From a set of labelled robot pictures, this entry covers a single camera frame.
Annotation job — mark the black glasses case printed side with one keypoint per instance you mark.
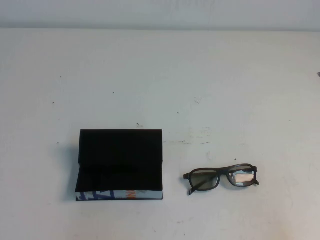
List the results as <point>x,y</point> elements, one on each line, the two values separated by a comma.
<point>120,155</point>

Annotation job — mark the black framed glasses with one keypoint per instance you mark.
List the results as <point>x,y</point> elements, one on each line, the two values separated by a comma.
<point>200,178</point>

